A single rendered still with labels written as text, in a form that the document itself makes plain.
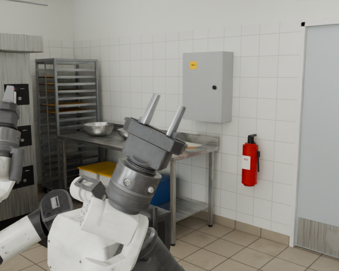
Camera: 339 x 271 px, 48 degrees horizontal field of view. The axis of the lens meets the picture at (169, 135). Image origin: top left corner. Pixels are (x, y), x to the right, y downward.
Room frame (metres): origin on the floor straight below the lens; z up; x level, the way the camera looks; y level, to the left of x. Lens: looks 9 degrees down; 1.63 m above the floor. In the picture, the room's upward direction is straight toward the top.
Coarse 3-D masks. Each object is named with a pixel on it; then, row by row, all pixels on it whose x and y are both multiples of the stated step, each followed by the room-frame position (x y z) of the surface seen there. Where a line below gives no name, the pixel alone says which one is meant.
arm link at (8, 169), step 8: (0, 144) 1.11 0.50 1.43; (8, 144) 1.12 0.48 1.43; (16, 144) 1.14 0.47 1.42; (0, 152) 1.11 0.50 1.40; (8, 152) 1.12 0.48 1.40; (16, 152) 1.12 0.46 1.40; (24, 152) 1.14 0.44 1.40; (0, 160) 1.09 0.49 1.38; (8, 160) 1.11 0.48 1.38; (16, 160) 1.11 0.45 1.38; (0, 168) 1.07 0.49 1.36; (8, 168) 1.11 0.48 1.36; (16, 168) 1.10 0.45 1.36; (0, 176) 1.08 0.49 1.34; (8, 176) 1.12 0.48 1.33; (16, 176) 1.09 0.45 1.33
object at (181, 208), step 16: (64, 144) 4.65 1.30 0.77; (96, 144) 4.15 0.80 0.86; (112, 144) 4.06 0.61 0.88; (208, 144) 4.01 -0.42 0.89; (64, 160) 4.65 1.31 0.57; (176, 160) 3.44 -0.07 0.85; (64, 176) 4.64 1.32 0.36; (208, 192) 3.94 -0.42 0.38; (176, 208) 3.86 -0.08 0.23; (192, 208) 3.86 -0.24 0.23; (208, 208) 3.93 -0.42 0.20; (208, 224) 3.93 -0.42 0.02
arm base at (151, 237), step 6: (150, 228) 0.87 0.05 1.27; (150, 234) 0.84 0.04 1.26; (156, 234) 0.85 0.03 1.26; (144, 240) 0.83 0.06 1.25; (150, 240) 0.82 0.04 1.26; (156, 240) 0.84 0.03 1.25; (120, 246) 0.87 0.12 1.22; (144, 246) 0.81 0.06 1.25; (150, 246) 0.82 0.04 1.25; (120, 252) 0.85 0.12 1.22; (144, 252) 0.81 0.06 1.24; (138, 258) 0.81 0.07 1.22
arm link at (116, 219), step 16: (112, 192) 0.67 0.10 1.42; (96, 208) 0.68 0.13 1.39; (112, 208) 0.68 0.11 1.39; (128, 208) 0.67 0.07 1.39; (144, 208) 0.68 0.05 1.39; (80, 224) 0.68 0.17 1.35; (96, 224) 0.67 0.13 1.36; (112, 224) 0.67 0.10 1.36; (128, 224) 0.68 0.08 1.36; (112, 240) 0.69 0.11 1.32; (128, 240) 0.68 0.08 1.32
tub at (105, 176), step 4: (100, 172) 4.37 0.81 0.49; (104, 172) 4.37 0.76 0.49; (108, 172) 4.37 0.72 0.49; (112, 172) 4.37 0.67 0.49; (100, 176) 4.34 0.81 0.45; (104, 176) 4.29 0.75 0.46; (108, 176) 4.22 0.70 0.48; (100, 180) 4.34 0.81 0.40; (104, 180) 4.29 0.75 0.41; (108, 180) 4.24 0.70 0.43
